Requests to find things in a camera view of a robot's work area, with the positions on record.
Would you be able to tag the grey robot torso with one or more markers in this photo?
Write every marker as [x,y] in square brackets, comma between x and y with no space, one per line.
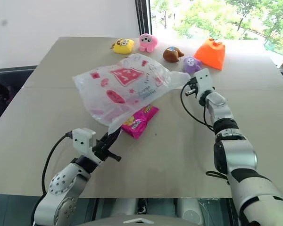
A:
[146,220]

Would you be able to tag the yellow plush toy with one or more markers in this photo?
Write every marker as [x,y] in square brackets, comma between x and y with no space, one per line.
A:
[123,46]

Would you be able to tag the purple plush toy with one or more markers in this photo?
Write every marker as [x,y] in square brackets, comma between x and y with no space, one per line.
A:
[191,64]

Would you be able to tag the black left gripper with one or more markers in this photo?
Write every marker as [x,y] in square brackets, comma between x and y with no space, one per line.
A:
[102,150]

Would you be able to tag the dark window frame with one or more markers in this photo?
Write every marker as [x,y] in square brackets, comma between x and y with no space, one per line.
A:
[142,16]

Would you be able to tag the pink snack packet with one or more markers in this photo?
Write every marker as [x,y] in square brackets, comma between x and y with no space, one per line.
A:
[139,124]

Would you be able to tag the pink plush toy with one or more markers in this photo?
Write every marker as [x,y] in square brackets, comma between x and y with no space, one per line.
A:
[148,42]

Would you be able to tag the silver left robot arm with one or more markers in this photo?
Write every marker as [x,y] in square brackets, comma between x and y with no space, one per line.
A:
[61,186]

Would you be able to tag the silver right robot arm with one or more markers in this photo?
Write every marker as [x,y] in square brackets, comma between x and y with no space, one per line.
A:
[235,155]

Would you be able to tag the clear plastic bag pink print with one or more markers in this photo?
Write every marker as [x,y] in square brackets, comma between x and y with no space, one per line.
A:
[122,89]

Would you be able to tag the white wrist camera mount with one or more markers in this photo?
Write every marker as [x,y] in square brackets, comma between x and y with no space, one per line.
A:
[204,81]
[81,139]

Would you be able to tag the dark furniture beside table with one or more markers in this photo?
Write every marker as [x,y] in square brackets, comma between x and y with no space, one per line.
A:
[2,99]

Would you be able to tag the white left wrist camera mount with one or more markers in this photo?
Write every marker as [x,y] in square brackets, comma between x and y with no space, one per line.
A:
[81,139]

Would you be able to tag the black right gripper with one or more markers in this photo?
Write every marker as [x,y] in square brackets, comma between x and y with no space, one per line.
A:
[192,92]

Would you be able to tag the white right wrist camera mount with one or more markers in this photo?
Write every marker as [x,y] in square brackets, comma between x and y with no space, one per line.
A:
[204,81]

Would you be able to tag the brown plush toy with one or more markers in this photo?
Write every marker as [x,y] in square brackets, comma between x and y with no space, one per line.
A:
[171,54]

